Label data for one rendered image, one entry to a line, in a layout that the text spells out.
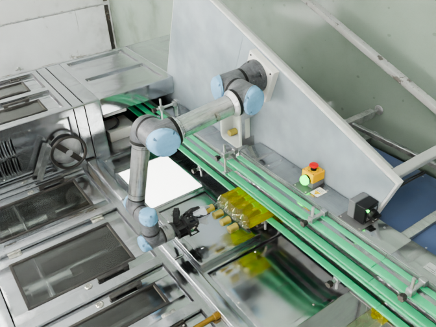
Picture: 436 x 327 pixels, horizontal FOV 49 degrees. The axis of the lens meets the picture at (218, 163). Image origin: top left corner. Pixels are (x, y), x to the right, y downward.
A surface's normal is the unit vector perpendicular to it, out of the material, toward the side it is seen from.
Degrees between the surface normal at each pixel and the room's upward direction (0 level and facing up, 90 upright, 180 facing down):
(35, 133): 89
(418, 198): 90
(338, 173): 0
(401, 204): 90
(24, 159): 89
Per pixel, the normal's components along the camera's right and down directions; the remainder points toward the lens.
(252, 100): 0.67, 0.39
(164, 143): 0.45, 0.49
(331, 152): -0.82, 0.35
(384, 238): -0.05, -0.83
